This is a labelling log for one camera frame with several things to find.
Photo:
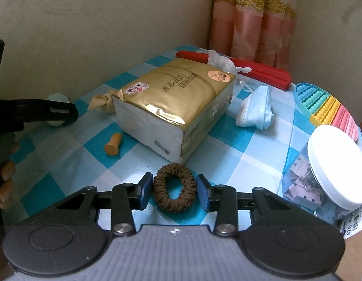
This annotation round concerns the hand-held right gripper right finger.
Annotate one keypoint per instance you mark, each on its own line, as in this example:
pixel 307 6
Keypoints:
pixel 203 193

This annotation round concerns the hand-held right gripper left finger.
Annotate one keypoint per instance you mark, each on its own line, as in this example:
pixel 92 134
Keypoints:
pixel 147 191

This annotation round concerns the brown hair scrunchie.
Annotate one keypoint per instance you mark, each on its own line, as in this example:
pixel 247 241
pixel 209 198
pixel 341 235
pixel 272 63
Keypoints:
pixel 160 190

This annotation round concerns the orange earplug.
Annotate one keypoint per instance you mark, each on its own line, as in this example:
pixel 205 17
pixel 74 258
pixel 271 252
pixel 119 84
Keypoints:
pixel 113 145

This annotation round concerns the beige knotted cloth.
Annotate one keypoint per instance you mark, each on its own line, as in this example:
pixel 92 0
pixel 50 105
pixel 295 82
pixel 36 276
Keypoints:
pixel 103 104

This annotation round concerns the blue face mask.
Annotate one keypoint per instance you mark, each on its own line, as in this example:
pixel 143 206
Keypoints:
pixel 255 108

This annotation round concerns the white plastic bag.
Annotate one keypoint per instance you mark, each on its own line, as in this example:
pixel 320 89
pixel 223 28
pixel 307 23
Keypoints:
pixel 225 63

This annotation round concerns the cardboard box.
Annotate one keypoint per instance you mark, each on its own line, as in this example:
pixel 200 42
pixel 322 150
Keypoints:
pixel 356 254

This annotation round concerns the person's left hand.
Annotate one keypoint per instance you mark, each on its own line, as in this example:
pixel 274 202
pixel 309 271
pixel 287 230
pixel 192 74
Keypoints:
pixel 8 187

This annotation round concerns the blue white checked tablecloth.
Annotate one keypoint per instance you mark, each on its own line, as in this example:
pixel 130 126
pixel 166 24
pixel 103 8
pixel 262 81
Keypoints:
pixel 66 158

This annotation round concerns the gold tissue pack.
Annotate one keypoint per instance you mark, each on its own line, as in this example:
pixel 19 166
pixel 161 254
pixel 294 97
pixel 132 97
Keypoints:
pixel 175 102

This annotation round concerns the clear jar with white lid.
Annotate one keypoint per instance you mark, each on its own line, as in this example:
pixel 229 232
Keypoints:
pixel 333 164

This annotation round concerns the red folding fan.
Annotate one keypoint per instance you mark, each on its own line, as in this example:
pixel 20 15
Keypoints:
pixel 266 74

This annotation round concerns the rainbow pop bubble toy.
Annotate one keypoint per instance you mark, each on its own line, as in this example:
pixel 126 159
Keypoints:
pixel 330 108

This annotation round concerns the pink cream curtain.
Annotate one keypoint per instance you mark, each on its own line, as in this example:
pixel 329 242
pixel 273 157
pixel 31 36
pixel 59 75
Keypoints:
pixel 251 17

